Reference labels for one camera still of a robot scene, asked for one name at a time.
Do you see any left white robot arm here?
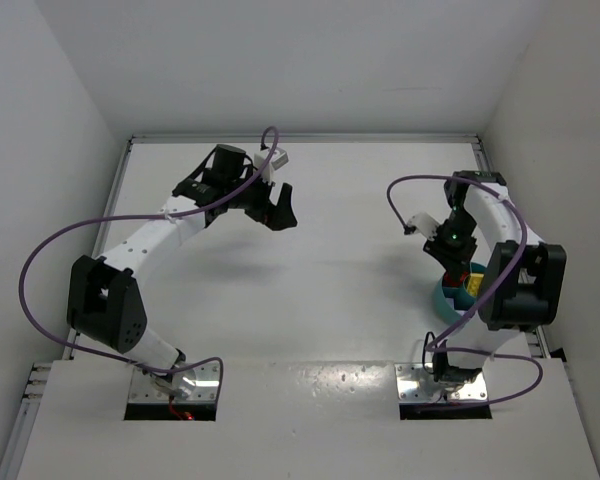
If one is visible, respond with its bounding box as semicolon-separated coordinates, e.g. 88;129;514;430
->
67;144;297;396

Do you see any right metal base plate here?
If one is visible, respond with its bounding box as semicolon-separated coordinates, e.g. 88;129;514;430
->
394;363;489;405

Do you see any metal base plate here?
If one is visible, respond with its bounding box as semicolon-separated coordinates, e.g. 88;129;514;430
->
394;363;489;405
128;361;220;404

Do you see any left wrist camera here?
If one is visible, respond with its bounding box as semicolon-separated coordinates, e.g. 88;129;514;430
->
253;148;289;184

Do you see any purple cable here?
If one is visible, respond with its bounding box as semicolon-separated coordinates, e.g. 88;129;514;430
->
385;174;546;411
18;125;281;376

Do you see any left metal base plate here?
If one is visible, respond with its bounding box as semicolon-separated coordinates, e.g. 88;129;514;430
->
128;361;220;404

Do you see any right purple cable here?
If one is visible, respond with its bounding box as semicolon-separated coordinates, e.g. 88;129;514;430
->
385;174;546;411

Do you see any small red lego brick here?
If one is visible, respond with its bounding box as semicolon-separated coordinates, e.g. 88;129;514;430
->
442;272;469;288

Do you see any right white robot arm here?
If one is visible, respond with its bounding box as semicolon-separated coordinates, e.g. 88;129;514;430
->
423;170;567;385

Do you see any teal divided round container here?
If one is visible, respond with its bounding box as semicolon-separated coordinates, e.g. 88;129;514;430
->
432;262;486;325

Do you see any long yellow lego brick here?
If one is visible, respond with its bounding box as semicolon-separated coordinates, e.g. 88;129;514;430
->
464;272;484;298

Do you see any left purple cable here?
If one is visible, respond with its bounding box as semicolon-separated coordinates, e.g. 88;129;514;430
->
18;125;281;376

